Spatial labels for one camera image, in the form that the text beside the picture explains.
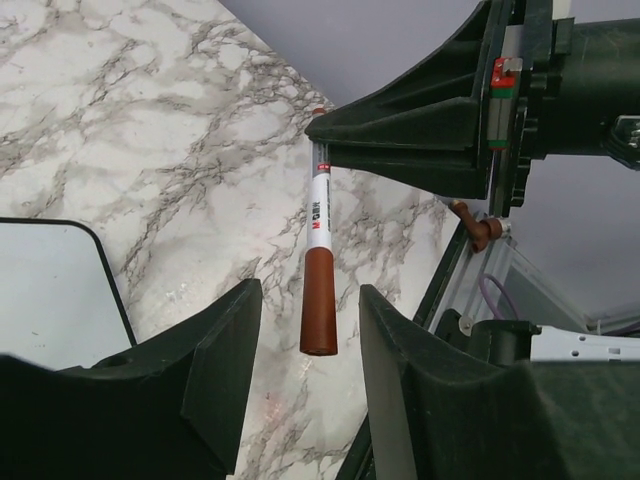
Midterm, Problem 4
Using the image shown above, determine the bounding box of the aluminium frame rail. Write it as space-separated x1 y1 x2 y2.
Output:
413 224 639 338

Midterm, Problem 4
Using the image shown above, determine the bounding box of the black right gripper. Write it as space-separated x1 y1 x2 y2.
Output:
488 1 639 217

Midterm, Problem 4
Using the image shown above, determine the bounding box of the white whiteboard black frame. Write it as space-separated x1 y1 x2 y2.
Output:
1 218 137 370

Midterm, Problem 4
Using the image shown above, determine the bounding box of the brown rail handle knob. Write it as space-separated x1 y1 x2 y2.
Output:
449 200 511 253

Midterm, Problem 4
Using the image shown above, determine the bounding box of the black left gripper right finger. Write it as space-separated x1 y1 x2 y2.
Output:
359 285 639 479

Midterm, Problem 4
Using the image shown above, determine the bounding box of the red capped whiteboard marker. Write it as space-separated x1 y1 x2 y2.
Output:
300 140 338 356

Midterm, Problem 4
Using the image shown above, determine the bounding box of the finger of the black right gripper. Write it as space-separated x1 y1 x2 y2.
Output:
306 1 495 199

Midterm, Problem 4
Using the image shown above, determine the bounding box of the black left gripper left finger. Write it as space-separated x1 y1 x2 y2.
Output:
1 279 263 479

